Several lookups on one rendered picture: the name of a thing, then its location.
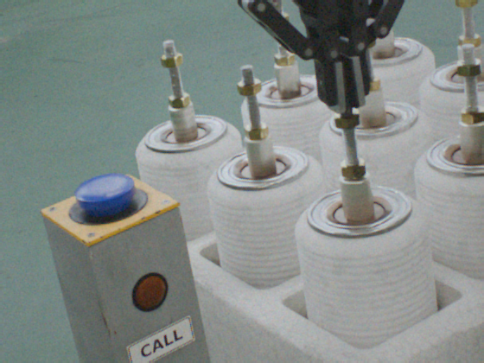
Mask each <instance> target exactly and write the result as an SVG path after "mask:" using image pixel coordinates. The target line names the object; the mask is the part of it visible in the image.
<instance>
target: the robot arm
mask: <svg viewBox="0 0 484 363"><path fill-rule="evenodd" d="M291 1H292V2H293V3H294V4H295V5H296V6H297V7H298V8H299V13H300V17H301V20H302V23H303V24H304V26H305V29H306V34H307V37H305V36H304V35H303V34H302V33H301V32H300V31H299V30H298V29H296V28H295V27H294V26H293V25H292V24H291V23H290V22H289V21H288V20H287V19H286V18H285V17H284V16H283V15H282V14H281V13H280V12H279V11H280V10H281V8H282V6H283V3H282V0H238V5H239V7H240V8H241V9H242V10H243V11H244V12H245V13H246V14H247V15H249V16H250V17H251V18H252V19H253V20H254V21H255V22H256V23H257V24H258V25H259V26H260V27H261V28H263V29H264V30H265V31H266V32H267V33H268V34H269V35H270V36H272V37H273V38H274V39H275V40H276V41H278V42H279V43H280V44H281V45H282V46H283V47H284V48H285V50H286V51H287V52H289V53H291V54H294V55H296V56H298V57H299V58H300V59H302V60H303V61H310V60H313V61H314V67H315V81H316V92H317V96H318V98H319V100H320V101H321V102H322V103H325V104H326V105H327V108H328V109H329V110H331V111H333V112H334V113H336V114H342V113H344V112H347V110H348V105H347V94H349V95H350V96H351V100H352V101H351V102H352V107H353V108H354V109H358V108H360V107H361V106H363V105H365V103H366V101H365V96H366V95H368V93H370V90H371V83H370V78H369V72H368V66H367V65H366V62H367V60H366V55H365V53H366V50H367V48H368V46H369V45H370V44H371V43H372V42H374V41H375V40H377V39H378V38H379V39H384V38H386V37H387V36H388V35H389V33H390V31H391V29H392V26H393V24H394V23H395V21H396V19H397V16H398V13H399V11H400V9H401V7H403V5H404V2H405V0H291Z"/></svg>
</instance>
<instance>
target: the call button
mask: <svg viewBox="0 0 484 363"><path fill-rule="evenodd" d="M135 193H136V187H135V183H134V180H133V179H132V178H131V177H129V176H128V175H122V174H107V175H99V176H95V177H93V178H91V179H89V180H87V181H84V182H83V183H82V184H80V185H79V186H78V187H77V189H76V190H75V193H74V195H75V199H76V202H77V205H78V206H79V207H81V208H83V209H85V212H86V213H87V214H90V215H92V216H106V215H111V214H115V213H119V212H121V211H123V210H125V209H126V208H127V207H128V206H129V205H130V204H131V203H132V197H133V196H134V195H135Z"/></svg>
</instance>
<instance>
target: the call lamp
mask: <svg viewBox="0 0 484 363"><path fill-rule="evenodd" d="M165 293H166V285H165V282H163V281H162V279H161V278H160V277H157V276H151V277H147V279H145V280H144V281H142V282H141V284H140V285H139V286H138V288H137V293H136V299H137V303H138V304H139V305H140V306H141V307H142V308H145V309H150V308H153V307H155V306H156V305H157V304H158V303H159V302H160V301H161V300H162V298H163V297H164V296H165Z"/></svg>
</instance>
